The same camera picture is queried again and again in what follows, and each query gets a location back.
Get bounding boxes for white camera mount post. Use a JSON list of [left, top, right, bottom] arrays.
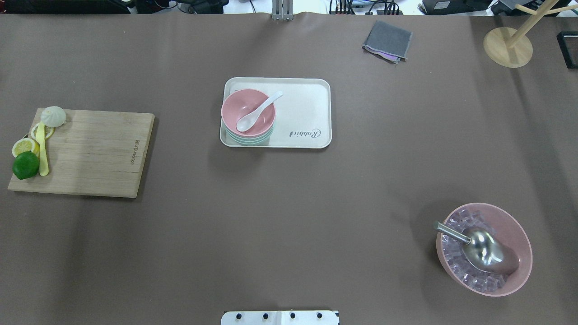
[[220, 309, 340, 325]]

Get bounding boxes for small pink bowl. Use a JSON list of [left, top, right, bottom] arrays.
[[221, 89, 276, 138]]

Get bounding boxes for white ceramic spoon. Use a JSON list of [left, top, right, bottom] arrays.
[[237, 91, 283, 132]]

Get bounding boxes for cream rabbit tray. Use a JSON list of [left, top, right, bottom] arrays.
[[219, 77, 332, 149]]

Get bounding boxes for metal ice scoop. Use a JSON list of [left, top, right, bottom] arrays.
[[434, 222, 520, 275]]

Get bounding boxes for large pink ice bowl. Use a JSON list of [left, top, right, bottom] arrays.
[[436, 202, 533, 297]]

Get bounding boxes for green lime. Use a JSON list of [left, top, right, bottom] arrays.
[[12, 151, 40, 180]]

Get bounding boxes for yellow plastic knife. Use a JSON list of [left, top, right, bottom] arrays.
[[35, 121, 49, 176]]

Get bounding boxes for black tray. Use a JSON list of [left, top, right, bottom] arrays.
[[557, 31, 578, 69]]

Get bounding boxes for wooden mug tree stand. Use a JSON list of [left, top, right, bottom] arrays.
[[483, 0, 578, 68]]

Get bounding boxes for wooden cutting board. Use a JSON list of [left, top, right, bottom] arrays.
[[8, 109, 155, 198]]

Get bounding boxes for lemon slice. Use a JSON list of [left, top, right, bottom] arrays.
[[12, 138, 40, 157], [29, 123, 55, 140]]

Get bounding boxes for grey folded cloth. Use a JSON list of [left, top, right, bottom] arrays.
[[362, 21, 413, 64]]

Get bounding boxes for white steamed bun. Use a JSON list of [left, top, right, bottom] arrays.
[[41, 106, 67, 128]]

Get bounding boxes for green bowl stack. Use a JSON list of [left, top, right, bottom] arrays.
[[221, 124, 275, 146]]

